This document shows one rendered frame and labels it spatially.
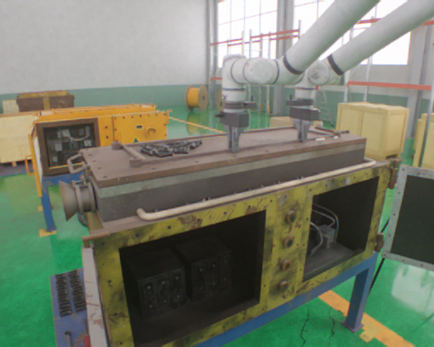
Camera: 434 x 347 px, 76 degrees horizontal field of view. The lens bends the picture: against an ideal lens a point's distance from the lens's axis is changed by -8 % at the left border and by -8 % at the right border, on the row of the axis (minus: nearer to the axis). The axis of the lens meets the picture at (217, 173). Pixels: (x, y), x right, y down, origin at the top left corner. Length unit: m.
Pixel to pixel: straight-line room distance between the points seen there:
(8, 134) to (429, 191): 6.53
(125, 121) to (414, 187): 2.92
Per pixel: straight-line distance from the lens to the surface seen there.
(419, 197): 1.81
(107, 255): 0.92
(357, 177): 1.52
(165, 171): 0.95
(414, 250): 1.93
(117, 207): 0.94
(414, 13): 1.11
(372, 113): 6.39
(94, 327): 0.62
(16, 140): 6.75
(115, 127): 3.59
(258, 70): 0.97
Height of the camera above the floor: 1.64
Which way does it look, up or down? 18 degrees down
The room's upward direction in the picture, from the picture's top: straight up
